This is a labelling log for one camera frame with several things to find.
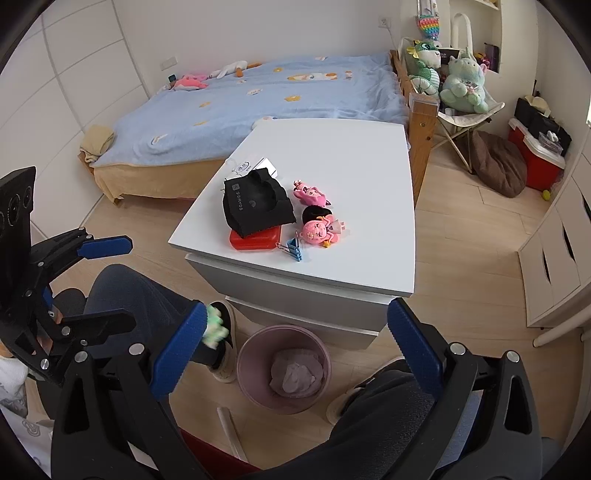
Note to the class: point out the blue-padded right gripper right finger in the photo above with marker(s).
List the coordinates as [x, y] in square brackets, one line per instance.
[421, 345]

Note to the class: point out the black bag on cooler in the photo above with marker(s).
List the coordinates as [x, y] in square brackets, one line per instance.
[536, 123]

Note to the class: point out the rainbow crochet bag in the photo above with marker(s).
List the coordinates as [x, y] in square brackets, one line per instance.
[428, 19]

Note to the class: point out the pink doll keychain small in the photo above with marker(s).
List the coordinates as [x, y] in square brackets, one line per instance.
[310, 195]

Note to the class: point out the white plush on bed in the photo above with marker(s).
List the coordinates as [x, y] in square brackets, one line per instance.
[228, 69]

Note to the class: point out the pink doll keychain large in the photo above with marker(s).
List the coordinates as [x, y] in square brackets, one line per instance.
[322, 231]

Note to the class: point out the black sock pack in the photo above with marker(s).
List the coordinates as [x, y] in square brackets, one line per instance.
[256, 202]

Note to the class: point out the white table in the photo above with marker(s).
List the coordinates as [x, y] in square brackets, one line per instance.
[341, 293]

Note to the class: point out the wooden bed footboard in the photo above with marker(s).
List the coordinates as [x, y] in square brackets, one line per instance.
[423, 115]

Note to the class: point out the yellow folded blanket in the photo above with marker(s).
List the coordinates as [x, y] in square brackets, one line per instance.
[96, 141]

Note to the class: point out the brown bean bag cushion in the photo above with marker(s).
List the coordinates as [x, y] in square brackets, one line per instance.
[499, 164]

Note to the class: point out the folding camp chair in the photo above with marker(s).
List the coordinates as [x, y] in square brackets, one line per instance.
[457, 130]

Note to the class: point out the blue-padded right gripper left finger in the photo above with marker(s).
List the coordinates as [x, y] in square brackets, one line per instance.
[174, 356]

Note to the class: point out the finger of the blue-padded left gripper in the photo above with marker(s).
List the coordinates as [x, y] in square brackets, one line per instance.
[94, 329]
[57, 254]

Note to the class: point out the red cooler box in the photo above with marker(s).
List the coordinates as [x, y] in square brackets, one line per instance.
[543, 166]

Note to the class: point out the pink plush on bed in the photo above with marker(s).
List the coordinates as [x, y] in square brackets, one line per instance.
[188, 82]

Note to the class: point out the green dragon plush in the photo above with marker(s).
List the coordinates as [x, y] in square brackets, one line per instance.
[423, 61]

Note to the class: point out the black hair scrunchie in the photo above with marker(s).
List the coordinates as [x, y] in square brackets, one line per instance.
[313, 212]

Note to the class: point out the white drawer cabinet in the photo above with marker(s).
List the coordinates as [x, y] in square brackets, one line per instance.
[555, 260]

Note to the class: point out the mint green bear plush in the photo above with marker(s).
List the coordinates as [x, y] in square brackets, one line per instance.
[464, 87]

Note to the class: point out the red first aid box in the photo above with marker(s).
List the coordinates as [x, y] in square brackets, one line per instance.
[259, 241]

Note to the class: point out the blue binder clips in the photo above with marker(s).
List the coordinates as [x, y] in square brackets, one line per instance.
[292, 247]

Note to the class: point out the bed with blue sheet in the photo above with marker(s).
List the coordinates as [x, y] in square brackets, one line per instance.
[170, 146]

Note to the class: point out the white cotton socks box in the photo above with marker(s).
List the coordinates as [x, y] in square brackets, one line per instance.
[241, 169]

